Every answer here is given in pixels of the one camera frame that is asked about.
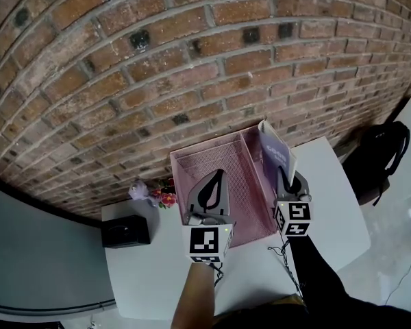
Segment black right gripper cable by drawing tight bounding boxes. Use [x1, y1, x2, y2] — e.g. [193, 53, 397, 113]
[267, 237, 305, 298]

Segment black box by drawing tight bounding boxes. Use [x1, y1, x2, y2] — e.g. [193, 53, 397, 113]
[101, 215, 151, 249]

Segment pink mesh desk organizer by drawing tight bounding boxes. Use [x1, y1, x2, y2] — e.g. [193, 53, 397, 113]
[169, 123, 286, 250]

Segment person's black shirt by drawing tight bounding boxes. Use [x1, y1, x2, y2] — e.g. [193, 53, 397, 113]
[212, 296, 411, 329]

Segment black backpack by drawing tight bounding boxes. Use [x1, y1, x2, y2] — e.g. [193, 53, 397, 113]
[341, 121, 411, 208]

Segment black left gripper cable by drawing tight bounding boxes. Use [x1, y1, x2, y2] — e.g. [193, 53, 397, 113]
[208, 261, 226, 288]

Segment person's right forearm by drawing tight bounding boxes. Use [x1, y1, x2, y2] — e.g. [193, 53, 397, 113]
[288, 234, 361, 308]

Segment red artificial flowers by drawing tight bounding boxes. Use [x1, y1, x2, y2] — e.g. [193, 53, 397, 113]
[151, 178, 178, 210]

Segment person's left forearm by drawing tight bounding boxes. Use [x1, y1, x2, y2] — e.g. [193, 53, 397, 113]
[170, 261, 216, 329]

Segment lavender book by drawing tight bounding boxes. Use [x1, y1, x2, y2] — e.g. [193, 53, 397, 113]
[258, 119, 298, 188]

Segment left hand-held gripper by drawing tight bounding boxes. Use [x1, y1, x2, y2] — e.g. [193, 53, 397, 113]
[182, 169, 235, 265]

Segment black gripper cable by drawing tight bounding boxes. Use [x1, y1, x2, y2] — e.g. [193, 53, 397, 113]
[267, 237, 305, 298]
[208, 261, 226, 288]

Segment person's khaki shorts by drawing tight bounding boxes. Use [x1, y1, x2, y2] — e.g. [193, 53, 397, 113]
[221, 293, 306, 317]

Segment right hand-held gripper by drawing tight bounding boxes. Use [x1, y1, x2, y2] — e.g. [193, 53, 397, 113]
[273, 165, 314, 238]

